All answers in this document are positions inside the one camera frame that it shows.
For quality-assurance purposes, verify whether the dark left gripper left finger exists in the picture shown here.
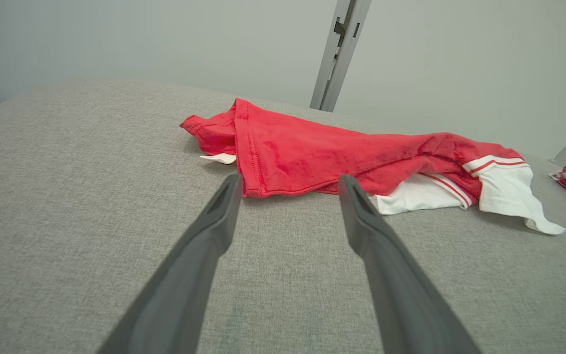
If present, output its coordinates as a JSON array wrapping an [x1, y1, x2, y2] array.
[[96, 173, 244, 354]]

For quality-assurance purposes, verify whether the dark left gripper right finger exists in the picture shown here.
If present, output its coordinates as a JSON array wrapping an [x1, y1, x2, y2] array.
[[337, 174, 483, 354]]

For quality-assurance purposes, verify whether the grey metal partition post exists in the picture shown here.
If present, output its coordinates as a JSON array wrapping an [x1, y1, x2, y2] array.
[[310, 0, 373, 113]]

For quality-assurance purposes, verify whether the red Bulls basketball jersey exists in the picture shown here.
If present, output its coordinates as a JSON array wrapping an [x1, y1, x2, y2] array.
[[179, 98, 566, 236]]

